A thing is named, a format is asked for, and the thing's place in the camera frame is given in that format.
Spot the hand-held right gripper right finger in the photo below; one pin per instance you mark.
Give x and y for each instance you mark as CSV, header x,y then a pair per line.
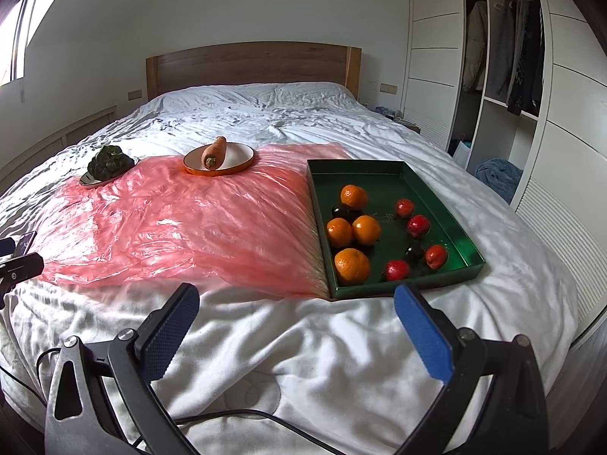
x,y
424,336

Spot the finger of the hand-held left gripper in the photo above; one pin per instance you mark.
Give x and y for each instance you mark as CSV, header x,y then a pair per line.
x,y
26,268
5,246

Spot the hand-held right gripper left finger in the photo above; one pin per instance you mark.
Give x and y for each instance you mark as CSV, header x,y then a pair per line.
x,y
170,336

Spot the green metal tray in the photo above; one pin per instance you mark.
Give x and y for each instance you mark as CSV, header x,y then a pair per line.
x,y
379,182

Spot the phone in red case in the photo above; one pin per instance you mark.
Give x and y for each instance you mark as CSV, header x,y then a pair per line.
x,y
26,242

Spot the pink plastic sheet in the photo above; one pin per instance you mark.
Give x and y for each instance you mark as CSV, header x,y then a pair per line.
x,y
189,227

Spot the beige panelled window bench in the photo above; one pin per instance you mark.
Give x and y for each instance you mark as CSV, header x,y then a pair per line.
x,y
71,130

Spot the green bok choy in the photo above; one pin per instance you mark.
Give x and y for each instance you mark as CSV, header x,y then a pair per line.
x,y
109,161

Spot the blue cloth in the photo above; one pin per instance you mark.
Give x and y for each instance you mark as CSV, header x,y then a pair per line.
x,y
500,177

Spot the white bag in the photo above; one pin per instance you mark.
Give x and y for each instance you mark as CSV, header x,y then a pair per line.
x,y
462,154

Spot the carrot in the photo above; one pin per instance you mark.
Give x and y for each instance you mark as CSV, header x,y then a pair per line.
x,y
214,151

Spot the orange-rimmed white plate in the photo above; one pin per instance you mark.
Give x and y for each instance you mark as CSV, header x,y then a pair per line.
x,y
237,154

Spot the window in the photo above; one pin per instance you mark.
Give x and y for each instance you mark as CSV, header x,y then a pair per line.
x,y
16,42

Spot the wooden nightstand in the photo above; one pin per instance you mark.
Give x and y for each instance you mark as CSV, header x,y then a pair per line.
x,y
410,127

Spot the small blue bedside item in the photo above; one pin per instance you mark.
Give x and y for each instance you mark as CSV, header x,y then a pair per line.
x,y
384,111

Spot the wooden headboard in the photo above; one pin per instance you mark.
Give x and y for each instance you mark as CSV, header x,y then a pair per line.
x,y
246,64

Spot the dark hanging clothes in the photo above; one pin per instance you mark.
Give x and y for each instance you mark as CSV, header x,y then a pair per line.
x,y
526,66

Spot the grey hanging garment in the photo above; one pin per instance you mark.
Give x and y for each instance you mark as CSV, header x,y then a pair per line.
x,y
501,52

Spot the beige hanging jacket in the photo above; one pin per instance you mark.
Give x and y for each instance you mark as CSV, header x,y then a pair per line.
x,y
474,42

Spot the white wardrobe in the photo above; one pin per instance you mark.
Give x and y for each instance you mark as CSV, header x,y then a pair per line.
x,y
434,19

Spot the beige wall socket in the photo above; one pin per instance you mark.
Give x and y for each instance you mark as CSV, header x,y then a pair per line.
x,y
387,88
135,94

